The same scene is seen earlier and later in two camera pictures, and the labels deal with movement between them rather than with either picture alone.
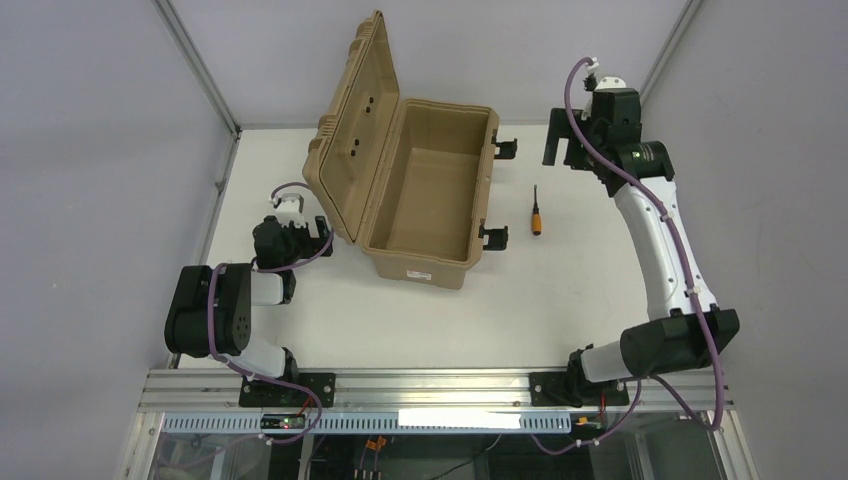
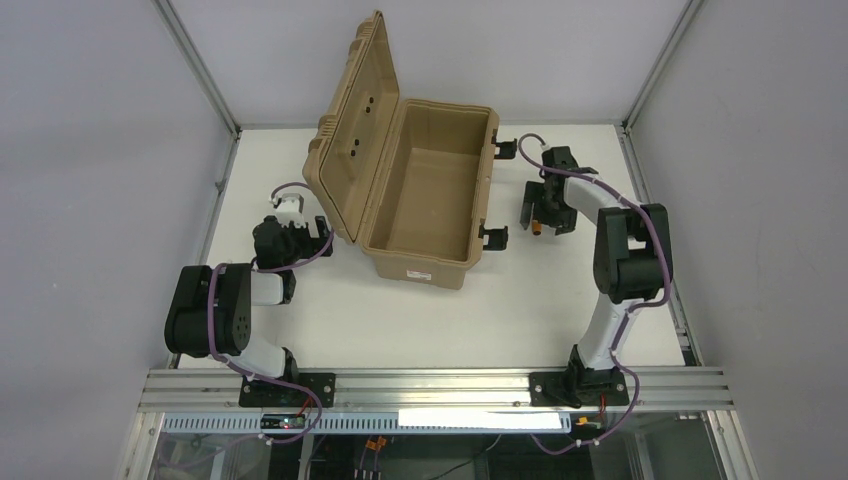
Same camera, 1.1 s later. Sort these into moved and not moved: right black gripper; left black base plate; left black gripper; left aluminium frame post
Moved: right black gripper
Not moved: left black gripper; left black base plate; left aluminium frame post
